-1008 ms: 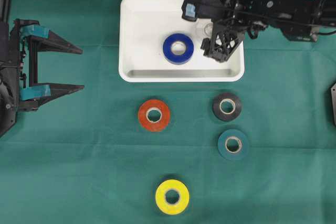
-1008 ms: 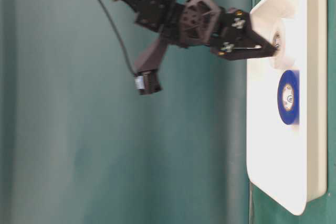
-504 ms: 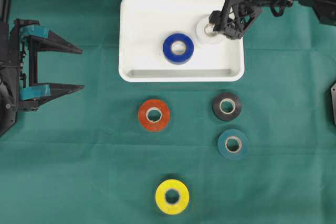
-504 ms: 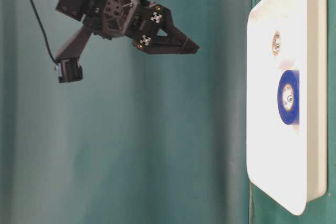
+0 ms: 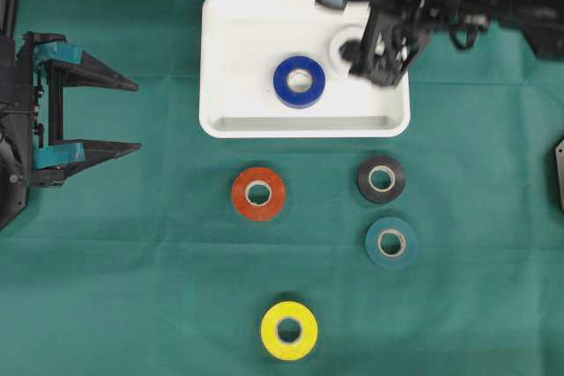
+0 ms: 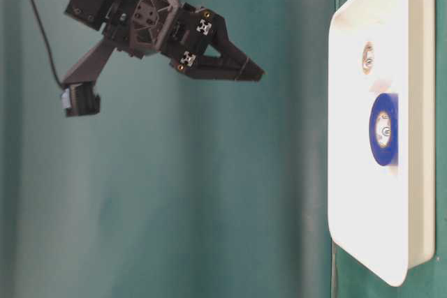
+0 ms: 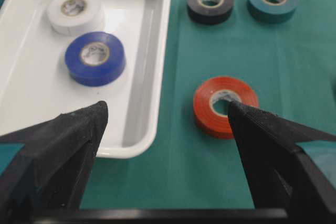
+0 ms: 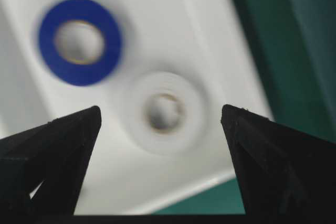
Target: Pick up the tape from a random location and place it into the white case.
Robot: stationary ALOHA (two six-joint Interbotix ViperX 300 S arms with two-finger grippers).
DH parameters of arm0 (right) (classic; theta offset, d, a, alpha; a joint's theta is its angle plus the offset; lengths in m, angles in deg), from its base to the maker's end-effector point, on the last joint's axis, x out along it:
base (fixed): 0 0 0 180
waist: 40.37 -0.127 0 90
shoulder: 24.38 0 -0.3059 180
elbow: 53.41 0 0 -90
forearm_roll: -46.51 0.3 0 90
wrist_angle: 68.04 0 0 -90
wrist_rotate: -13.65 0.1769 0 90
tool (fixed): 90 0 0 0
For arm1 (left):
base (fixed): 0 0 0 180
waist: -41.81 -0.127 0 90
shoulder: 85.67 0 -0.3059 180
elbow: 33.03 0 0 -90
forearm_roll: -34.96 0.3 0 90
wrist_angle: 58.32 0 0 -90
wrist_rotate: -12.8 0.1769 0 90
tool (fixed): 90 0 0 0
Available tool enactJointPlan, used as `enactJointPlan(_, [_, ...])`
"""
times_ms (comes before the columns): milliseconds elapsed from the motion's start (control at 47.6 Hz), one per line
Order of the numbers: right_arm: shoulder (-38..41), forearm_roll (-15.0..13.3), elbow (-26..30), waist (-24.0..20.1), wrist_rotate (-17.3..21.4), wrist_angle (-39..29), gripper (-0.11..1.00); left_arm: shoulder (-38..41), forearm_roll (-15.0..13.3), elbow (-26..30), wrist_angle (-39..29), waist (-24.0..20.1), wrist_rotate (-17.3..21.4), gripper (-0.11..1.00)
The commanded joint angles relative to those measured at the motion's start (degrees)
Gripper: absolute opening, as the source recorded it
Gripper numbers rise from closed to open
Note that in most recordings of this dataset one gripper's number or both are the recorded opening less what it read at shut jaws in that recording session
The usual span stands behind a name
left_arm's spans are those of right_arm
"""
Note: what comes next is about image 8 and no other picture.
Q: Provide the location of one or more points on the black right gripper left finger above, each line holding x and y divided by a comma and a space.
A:
43, 168

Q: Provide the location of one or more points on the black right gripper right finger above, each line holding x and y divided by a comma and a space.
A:
280, 171

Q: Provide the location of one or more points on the white tape roll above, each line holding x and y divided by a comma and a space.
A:
164, 112

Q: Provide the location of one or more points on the blue tape roll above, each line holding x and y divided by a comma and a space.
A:
87, 11

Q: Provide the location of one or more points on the white plastic tray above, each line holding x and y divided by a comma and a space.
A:
201, 40

